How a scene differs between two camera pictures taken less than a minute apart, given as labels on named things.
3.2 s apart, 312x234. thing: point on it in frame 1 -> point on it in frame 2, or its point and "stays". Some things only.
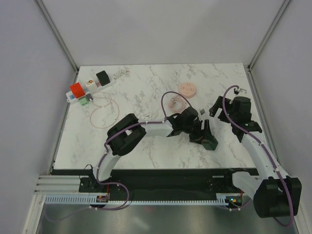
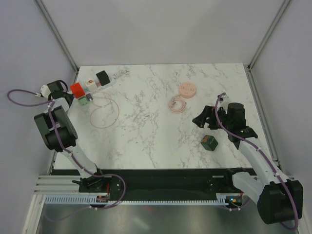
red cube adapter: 77,90 stays
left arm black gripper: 201,134 -> 70,97
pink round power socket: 187,89 stays
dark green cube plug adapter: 208,145 stays
